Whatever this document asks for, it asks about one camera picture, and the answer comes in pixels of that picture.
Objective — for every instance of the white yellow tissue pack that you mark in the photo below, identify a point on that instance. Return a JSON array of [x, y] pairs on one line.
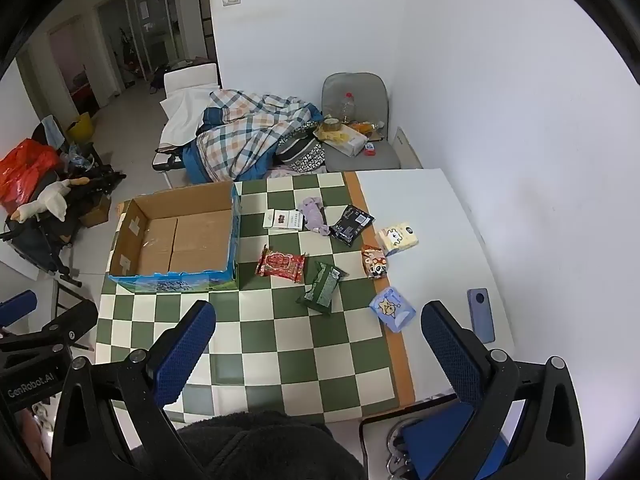
[[396, 239]]

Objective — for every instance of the small red white box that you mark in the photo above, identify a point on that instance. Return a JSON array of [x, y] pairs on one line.
[[370, 149]]

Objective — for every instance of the black snack packet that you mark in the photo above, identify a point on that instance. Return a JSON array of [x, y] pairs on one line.
[[351, 225]]

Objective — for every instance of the yellow bin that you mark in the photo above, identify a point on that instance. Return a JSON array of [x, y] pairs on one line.
[[81, 129]]

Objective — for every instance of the blue smartphone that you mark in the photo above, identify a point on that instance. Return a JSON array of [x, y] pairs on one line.
[[481, 315]]

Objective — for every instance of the yellow white packet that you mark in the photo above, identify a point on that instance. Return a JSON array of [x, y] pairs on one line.
[[345, 140]]

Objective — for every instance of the clear plastic bottle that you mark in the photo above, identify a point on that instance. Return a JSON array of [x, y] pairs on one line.
[[348, 107]]

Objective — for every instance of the blue seat chair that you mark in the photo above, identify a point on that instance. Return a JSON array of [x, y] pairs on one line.
[[440, 440]]

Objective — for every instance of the grey chair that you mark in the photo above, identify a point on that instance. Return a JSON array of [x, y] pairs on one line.
[[352, 85]]

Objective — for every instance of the white goose plush toy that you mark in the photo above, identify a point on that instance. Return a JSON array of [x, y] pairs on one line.
[[50, 200]]

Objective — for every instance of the glass sliding door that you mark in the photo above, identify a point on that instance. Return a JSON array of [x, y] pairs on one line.
[[135, 35]]

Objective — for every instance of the person's black fleece clothing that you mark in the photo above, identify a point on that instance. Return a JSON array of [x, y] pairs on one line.
[[270, 450]]

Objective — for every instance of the blue tissue pack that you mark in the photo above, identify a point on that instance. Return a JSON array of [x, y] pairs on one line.
[[392, 309]]

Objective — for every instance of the white cigarette box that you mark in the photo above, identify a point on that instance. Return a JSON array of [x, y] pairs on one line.
[[282, 220]]

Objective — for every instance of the green white checkered tablecloth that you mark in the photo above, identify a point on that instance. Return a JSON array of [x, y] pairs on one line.
[[300, 350]]

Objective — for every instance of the printed cardboard box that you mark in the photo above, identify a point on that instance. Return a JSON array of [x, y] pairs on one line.
[[200, 240]]

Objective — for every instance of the black folding cart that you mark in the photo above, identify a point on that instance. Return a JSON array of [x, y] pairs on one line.
[[35, 245]]

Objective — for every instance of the light blue cloth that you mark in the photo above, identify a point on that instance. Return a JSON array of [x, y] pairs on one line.
[[52, 130]]

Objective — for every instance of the orange cartoon snack packet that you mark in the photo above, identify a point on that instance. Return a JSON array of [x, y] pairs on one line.
[[374, 260]]

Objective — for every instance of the purple plush toy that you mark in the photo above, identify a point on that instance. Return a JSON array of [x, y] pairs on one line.
[[314, 215]]

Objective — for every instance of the red plastic bag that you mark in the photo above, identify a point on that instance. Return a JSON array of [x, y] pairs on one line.
[[25, 170]]

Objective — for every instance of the plaid checked shirt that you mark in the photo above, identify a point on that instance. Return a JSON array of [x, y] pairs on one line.
[[240, 135]]

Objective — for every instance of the green snack packet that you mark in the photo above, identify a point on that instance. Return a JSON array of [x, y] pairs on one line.
[[322, 287]]

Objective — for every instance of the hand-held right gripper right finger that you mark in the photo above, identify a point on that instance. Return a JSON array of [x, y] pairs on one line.
[[450, 355]]

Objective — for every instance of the tape roll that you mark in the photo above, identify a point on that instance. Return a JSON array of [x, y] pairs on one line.
[[331, 124]]

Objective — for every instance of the black white patterned cloth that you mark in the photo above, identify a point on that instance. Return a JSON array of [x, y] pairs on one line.
[[305, 157]]

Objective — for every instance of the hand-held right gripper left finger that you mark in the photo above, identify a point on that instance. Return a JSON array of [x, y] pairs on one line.
[[185, 355]]

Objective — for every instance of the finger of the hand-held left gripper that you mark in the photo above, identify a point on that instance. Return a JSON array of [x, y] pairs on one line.
[[70, 325], [17, 307]]

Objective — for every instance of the red snack packet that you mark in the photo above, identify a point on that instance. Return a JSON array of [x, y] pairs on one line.
[[280, 264]]

